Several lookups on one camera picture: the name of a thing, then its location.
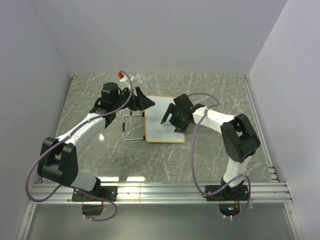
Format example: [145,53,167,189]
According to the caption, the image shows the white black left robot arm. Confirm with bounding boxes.
[37,82,156,201]

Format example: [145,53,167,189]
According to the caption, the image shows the aluminium front rail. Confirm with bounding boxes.
[31,182,292,205]

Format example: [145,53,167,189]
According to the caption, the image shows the red capped wrist connector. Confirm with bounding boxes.
[118,72,135,84]

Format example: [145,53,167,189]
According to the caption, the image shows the aluminium side rail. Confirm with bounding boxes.
[241,74,279,183]

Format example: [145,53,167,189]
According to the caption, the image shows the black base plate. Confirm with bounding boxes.
[71,186,118,202]
[202,181,250,202]

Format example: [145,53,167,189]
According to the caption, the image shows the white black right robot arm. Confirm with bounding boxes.
[161,93,261,200]

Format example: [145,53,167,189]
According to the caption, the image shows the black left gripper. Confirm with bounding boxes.
[112,87,155,112]

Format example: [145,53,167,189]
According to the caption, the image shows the yellow framed whiteboard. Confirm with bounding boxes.
[143,95,186,144]

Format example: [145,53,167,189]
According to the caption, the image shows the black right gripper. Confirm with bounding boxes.
[160,103,189,134]

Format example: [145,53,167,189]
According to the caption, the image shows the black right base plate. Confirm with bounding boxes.
[202,181,250,202]

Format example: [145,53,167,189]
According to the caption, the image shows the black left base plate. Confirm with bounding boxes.
[71,186,118,202]

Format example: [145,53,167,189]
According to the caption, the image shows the metal whiteboard stand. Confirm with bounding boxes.
[122,111,146,141]

